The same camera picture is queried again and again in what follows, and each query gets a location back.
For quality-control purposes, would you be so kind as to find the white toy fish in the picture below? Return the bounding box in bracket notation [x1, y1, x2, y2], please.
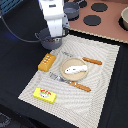
[65, 65, 87, 74]

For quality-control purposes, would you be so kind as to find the orange toy bread loaf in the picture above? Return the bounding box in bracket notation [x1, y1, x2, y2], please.
[38, 54, 56, 72]

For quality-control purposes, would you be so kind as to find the yellow toy butter block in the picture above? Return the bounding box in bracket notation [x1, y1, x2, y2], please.
[33, 88, 57, 103]

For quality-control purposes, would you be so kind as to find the grey pot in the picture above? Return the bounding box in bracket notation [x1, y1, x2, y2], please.
[35, 28, 62, 50]
[63, 0, 86, 20]

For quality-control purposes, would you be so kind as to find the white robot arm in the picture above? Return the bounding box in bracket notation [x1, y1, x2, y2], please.
[38, 0, 69, 38]

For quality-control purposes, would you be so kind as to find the round wooden plate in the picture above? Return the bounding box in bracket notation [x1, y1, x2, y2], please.
[60, 57, 88, 81]

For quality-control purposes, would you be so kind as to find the beige woven placemat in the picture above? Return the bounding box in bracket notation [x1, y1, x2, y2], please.
[19, 35, 119, 128]

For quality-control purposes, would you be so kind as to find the grey pot on stove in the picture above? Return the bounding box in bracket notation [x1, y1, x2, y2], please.
[63, 0, 86, 20]

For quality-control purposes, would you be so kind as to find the beige bowl on stove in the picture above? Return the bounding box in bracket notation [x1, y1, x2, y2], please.
[121, 7, 128, 30]

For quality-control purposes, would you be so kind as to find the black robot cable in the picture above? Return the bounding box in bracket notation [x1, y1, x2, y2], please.
[0, 13, 44, 44]

